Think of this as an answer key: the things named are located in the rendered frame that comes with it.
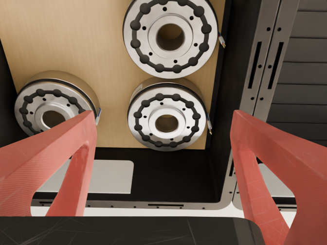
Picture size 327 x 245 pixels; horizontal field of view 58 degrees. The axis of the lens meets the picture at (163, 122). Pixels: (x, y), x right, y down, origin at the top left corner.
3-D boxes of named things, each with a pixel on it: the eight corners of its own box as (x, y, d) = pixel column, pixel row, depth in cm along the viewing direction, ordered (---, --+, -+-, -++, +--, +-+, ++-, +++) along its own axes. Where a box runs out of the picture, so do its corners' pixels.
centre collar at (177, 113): (184, 136, 40) (185, 139, 39) (148, 136, 39) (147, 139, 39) (187, 106, 37) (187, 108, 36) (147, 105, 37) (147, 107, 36)
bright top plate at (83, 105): (99, 146, 41) (98, 149, 41) (26, 144, 41) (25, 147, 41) (90, 81, 35) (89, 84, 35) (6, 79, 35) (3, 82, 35)
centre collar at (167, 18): (190, 59, 33) (191, 61, 33) (147, 56, 33) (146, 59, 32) (195, 13, 30) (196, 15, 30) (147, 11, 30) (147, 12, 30)
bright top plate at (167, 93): (201, 149, 41) (202, 152, 41) (129, 148, 41) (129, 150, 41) (209, 86, 36) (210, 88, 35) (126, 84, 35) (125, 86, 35)
